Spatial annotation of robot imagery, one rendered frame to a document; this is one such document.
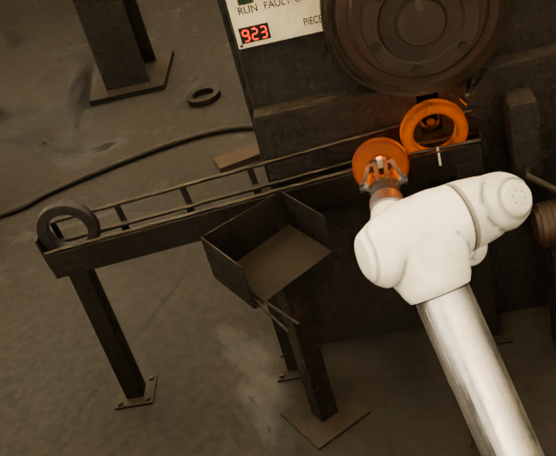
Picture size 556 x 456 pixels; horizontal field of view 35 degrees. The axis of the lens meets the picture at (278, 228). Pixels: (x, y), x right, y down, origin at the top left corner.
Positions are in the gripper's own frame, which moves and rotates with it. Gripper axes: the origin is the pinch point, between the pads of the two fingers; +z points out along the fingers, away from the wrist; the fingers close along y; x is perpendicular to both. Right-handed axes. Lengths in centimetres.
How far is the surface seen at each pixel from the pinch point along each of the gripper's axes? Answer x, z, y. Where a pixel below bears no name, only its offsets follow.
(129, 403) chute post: -71, -8, -96
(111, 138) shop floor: -83, 191, -137
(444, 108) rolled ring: 9.5, 2.3, 19.4
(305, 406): -70, -22, -37
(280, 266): -11.0, -25.1, -30.5
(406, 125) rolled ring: 7.2, 1.5, 8.8
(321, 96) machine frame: 14.0, 14.3, -12.3
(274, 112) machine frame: 14.2, 10.5, -25.7
